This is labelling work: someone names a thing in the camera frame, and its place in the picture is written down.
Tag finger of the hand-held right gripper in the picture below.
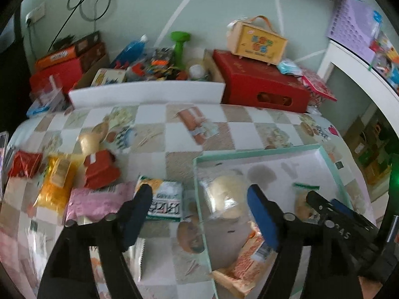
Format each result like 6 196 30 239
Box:
330 199 379 233
306 191 378 246

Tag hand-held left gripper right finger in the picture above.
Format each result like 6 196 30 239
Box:
247 184 364 299

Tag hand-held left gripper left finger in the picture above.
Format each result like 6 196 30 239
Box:
37 184 154 299

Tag small green-topped snack packet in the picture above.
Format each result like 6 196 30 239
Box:
293 182 321 222

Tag white and green snack packet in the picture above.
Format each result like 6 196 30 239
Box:
134 175 184 223

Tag pink snack packet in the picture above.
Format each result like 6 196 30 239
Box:
64 182 136 225

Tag round bun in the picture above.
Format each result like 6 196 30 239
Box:
199 173 250 220

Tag orange snack packet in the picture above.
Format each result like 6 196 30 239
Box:
210 221 278 298

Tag red packet with white label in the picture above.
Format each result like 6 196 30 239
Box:
84 149 120 190

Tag white box with teal rim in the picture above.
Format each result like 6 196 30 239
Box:
192 144 354 299

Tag yellow snack packet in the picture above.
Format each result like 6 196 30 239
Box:
34 154 78 215

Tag cream jelly cup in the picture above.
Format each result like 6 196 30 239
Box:
78 131 102 156

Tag red foil snack packet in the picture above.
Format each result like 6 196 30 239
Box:
8 150 43 179

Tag person's right forearm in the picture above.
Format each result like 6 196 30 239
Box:
358 276 385 299

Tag silver foil packet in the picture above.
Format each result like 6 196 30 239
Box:
123 237 147 282

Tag brown cardboard carton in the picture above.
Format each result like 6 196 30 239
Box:
343 115 393 187

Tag checkered printed tablecloth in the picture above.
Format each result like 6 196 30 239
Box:
0 103 378 299

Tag red printed bag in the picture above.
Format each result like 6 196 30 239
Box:
299 69 338 105

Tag white side table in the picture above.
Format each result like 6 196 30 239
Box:
316 39 399 125

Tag large red gift box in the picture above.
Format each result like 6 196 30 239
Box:
213 49 311 113

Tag white printed card box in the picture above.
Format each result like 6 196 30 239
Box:
90 68 127 86

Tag blue and white tissue packet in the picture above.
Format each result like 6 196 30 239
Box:
26 101 74 117

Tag open cardboard box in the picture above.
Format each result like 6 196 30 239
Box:
73 50 226 92

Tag smartphone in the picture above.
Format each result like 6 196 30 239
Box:
0 131 9 175

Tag colourful toys on table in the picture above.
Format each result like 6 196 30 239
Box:
369 9 399 94

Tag clear plastic box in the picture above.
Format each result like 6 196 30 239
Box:
31 74 67 109

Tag pile of colourful toys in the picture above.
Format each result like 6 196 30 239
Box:
126 47 188 81

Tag red cardboard box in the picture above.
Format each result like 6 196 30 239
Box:
29 43 108 97

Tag blue plastic bottle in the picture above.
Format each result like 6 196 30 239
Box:
110 34 148 69

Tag green dumbbell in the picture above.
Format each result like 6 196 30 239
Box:
170 31 191 69

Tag purple plastic basket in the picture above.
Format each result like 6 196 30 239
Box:
326 0 379 64

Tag long orange box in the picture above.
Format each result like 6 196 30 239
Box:
34 30 102 71

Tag yellow wooden box with handle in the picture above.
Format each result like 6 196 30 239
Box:
226 15 288 66

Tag white wall socket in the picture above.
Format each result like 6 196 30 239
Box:
25 3 47 25

